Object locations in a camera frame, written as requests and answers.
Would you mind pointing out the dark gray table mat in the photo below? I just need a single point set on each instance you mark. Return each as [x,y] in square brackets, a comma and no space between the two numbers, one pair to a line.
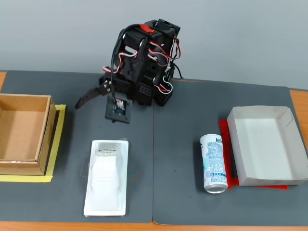
[183,120]
[72,197]

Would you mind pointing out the white sandwich package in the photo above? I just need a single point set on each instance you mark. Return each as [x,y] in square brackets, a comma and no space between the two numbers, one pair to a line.
[106,178]

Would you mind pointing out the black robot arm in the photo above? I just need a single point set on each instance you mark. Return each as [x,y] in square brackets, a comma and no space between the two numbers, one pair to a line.
[133,39]

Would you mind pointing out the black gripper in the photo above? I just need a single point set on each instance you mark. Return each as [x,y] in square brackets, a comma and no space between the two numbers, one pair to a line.
[106,86]

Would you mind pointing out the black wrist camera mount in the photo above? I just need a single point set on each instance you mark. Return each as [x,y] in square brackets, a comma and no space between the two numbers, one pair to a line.
[120,114]

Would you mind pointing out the brown cardboard box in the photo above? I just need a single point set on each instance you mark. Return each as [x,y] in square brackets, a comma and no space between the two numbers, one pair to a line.
[21,130]

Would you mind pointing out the red sheet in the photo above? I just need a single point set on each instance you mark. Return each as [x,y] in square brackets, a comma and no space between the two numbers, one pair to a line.
[234,181]

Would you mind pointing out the white blue drink can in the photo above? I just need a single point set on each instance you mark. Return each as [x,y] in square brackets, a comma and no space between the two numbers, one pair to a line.
[214,163]

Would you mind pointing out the gray paper box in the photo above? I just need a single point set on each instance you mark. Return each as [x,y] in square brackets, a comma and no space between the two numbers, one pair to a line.
[264,144]

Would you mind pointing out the yellow tape frame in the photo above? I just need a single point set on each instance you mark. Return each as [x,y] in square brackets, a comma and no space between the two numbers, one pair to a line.
[24,178]

